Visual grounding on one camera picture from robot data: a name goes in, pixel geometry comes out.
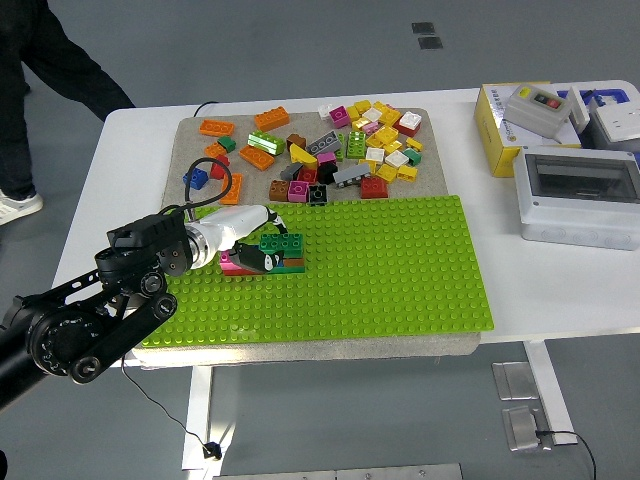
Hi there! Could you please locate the white table leg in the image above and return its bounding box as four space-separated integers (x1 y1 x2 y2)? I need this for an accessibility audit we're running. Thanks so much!
180 367 236 471
522 339 579 446

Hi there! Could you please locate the red sloped brick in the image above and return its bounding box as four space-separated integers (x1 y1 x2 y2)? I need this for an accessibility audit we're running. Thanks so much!
359 176 390 200

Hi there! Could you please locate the dark green eight-stud brick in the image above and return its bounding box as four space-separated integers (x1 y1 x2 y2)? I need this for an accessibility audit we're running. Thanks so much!
258 232 305 260

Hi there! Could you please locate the person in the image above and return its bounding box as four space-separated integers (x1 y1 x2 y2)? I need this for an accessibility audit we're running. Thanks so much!
0 0 137 226

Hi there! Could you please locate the black floor cable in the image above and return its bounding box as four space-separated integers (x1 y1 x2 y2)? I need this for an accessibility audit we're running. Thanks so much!
533 428 599 480

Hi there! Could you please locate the white wall socket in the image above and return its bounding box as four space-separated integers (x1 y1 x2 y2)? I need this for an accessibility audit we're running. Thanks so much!
592 103 640 144

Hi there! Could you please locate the orange long brick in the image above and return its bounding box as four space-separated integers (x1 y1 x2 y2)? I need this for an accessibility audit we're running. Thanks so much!
238 144 276 172
219 172 245 206
253 107 291 132
198 118 236 138

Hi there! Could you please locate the lime green eight-stud brick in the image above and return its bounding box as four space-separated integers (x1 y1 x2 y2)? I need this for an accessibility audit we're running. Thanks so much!
346 129 368 161

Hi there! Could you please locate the lime green long brick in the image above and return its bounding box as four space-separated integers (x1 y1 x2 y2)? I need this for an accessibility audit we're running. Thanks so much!
247 129 287 155

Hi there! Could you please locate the yellow curved brick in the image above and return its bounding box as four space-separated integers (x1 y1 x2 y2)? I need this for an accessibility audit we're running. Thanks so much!
288 143 320 170

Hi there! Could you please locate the lime green studded baseplate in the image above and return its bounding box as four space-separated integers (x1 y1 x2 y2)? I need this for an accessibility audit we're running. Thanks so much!
140 194 496 349

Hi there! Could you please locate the long metal floor plate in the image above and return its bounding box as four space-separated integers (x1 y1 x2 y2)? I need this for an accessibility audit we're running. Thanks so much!
212 463 464 480

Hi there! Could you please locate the thin black cable with plug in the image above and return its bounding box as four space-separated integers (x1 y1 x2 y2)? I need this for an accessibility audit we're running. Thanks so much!
119 355 224 460

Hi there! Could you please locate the blue four-stud brick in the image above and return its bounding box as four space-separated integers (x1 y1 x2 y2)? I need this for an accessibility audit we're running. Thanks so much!
182 167 210 190

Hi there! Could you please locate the grey long brick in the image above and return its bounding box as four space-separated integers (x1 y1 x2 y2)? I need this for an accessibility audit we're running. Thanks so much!
332 162 372 189
304 130 344 156

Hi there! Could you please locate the white switch plate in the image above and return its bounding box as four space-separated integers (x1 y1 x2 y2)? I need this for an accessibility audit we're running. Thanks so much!
567 85 592 134

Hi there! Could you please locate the grey-brown mat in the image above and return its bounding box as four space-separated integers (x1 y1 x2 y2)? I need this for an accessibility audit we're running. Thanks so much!
130 107 482 370

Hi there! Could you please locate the red brick white top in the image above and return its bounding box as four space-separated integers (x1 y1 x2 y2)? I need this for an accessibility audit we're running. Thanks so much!
393 110 422 138

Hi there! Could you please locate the white electrical distribution box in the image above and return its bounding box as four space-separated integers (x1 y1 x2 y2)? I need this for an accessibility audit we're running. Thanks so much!
512 144 640 251

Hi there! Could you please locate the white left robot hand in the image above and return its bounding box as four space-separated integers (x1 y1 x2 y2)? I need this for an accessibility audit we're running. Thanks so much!
197 203 290 275

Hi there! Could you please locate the blue plastic bin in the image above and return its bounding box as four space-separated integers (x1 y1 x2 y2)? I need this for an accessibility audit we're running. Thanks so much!
554 87 631 109

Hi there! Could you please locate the yellow cardboard box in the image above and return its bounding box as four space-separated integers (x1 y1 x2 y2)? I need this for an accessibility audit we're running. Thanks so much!
473 82 584 179

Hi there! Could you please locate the grey push-button switch box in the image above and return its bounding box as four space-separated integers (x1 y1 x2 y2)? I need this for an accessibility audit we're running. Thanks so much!
502 83 573 141

